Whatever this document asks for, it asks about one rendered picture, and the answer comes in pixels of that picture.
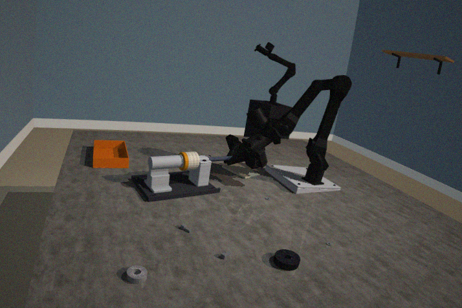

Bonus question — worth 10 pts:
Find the orange rectangular tray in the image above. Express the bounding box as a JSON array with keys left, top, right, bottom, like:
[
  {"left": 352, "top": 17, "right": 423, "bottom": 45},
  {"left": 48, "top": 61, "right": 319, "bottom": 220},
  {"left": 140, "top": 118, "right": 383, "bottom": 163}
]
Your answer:
[{"left": 93, "top": 140, "right": 129, "bottom": 168}]

